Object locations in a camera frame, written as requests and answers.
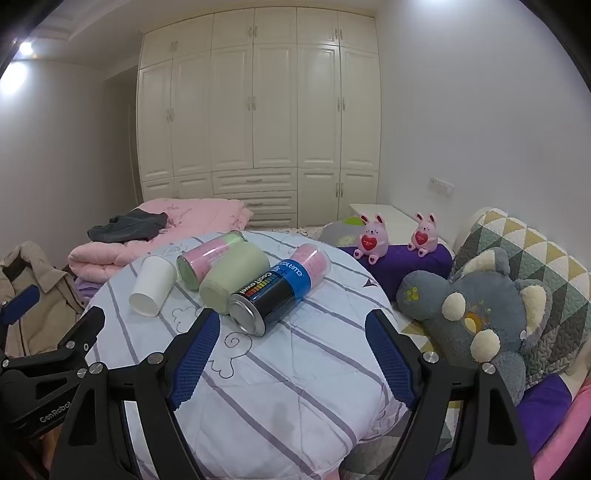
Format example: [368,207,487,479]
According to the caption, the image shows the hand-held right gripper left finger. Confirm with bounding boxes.
[50,307,221,480]

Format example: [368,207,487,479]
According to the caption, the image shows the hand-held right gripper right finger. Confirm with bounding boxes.
[364,308,536,480]

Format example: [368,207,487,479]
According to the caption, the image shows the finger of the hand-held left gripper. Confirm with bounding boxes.
[28,305,107,376]
[0,285,41,325]

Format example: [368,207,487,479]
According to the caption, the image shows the white paper cup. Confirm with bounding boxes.
[129,255,179,317]

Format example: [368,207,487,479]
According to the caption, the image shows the light green cup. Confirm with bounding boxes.
[199,242,271,315]

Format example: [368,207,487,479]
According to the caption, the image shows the beige jacket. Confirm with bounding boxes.
[0,240,89,359]

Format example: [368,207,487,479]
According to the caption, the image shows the light purple cloth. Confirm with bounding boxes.
[74,274,112,302]

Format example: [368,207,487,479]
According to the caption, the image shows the purple cushion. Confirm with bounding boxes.
[353,242,454,301]

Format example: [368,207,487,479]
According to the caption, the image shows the white striped quilt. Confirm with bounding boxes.
[84,229,410,480]

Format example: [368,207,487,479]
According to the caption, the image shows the black blue towel can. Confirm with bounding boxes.
[229,243,332,335]

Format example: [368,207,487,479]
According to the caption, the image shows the clear can pink green towel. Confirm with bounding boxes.
[176,229,249,291]

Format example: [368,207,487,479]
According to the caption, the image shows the dark grey clothing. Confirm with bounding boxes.
[88,208,170,243]

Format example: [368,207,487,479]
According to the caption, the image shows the grey plush toy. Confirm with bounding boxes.
[397,247,553,407]

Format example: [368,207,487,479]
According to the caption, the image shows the pink bunny toy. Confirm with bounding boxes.
[353,213,391,265]
[407,212,440,258]

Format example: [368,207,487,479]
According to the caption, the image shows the pink quilt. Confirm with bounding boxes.
[68,198,254,280]

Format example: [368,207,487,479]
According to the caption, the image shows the grey green plush pillow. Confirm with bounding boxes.
[318,217,368,248]

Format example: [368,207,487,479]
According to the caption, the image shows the triangle patterned quilted pillow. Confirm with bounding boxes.
[450,208,591,389]

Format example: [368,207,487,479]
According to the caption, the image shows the pink fleece blanket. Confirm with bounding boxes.
[531,382,591,480]

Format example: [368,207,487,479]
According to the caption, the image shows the white wardrobe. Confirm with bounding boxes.
[136,7,382,230]

